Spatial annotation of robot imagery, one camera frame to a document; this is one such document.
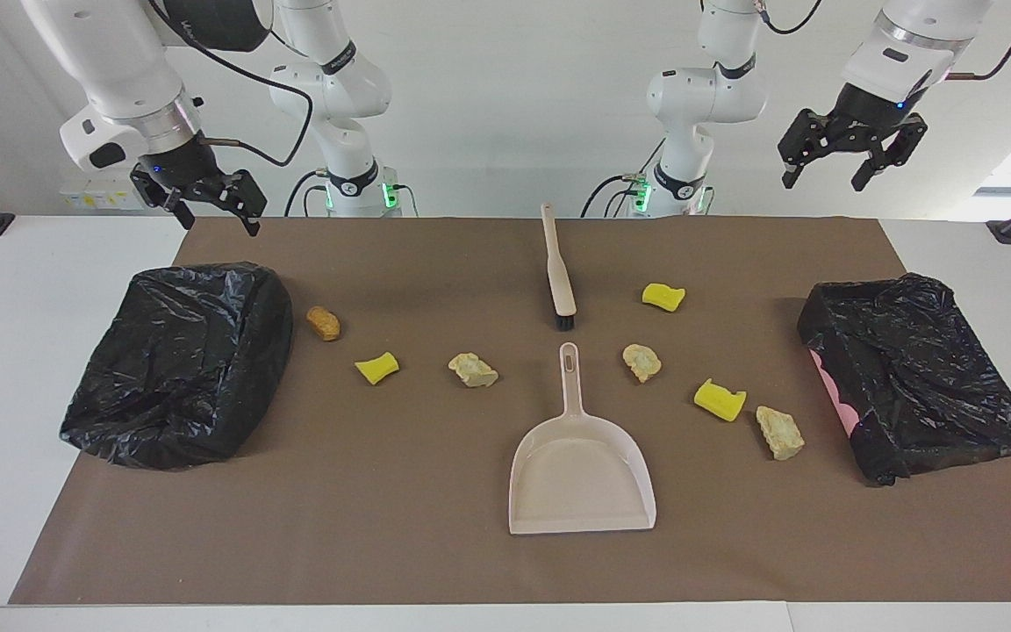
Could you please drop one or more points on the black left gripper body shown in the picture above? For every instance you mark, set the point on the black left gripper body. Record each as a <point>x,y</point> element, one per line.
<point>865,114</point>

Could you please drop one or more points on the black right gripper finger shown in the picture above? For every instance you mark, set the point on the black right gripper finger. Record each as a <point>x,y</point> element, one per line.
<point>163,197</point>
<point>247,193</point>

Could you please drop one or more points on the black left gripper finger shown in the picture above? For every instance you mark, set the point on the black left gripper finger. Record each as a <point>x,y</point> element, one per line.
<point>896,140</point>
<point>804,136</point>

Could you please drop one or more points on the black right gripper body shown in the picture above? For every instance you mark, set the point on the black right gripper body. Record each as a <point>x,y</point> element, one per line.
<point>181,162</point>

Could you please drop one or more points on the brown bread nugget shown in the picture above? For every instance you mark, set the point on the brown bread nugget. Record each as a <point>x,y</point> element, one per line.
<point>324,324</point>

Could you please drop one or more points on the yellow sponge piece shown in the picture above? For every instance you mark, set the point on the yellow sponge piece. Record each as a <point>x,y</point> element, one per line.
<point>663,297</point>
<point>720,401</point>
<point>376,369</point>

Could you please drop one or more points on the pale beige lump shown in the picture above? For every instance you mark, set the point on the pale beige lump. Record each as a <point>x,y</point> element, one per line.
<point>779,433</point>
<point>641,362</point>
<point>473,370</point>

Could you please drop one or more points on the beige brush with black bristles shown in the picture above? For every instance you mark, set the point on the beige brush with black bristles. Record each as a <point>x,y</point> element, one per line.
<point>558,281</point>

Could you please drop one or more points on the beige plastic dustpan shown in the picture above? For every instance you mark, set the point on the beige plastic dustpan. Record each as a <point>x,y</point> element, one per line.
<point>580,474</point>

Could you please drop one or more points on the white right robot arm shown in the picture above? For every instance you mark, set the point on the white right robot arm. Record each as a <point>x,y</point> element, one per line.
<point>119,61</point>

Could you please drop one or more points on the black trash bag bin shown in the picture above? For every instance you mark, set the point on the black trash bag bin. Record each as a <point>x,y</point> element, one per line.
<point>172,369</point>

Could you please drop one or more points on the black trash bag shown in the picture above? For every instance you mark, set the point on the black trash bag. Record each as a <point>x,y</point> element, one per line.
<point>918,369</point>

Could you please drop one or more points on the pink plastic bin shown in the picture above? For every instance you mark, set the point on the pink plastic bin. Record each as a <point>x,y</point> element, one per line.
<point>839,395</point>

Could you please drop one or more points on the brown table mat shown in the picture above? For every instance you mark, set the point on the brown table mat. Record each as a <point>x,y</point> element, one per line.
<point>383,527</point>

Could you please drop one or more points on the white wall socket box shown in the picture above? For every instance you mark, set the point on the white wall socket box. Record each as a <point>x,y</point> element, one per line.
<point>93,197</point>

